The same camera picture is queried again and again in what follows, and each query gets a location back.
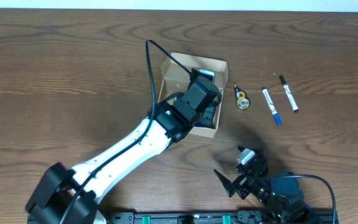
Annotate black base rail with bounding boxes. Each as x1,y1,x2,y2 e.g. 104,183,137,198
107,210,340,224

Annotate black yellow correction tape dispenser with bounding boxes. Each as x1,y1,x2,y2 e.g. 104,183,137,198
234,83,250,110

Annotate brown cardboard box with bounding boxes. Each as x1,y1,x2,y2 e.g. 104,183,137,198
158,52,228,138

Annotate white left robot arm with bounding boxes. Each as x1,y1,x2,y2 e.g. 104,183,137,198
25,75,221,223

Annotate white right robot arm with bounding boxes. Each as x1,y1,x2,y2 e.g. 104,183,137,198
214,146,322,223

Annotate black whiteboard marker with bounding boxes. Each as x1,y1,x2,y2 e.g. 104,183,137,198
279,75,299,113

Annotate blue whiteboard marker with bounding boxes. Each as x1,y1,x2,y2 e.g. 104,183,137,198
262,87,282,126

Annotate blue whiteboard duster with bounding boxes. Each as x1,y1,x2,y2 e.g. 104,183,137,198
194,123,213,128

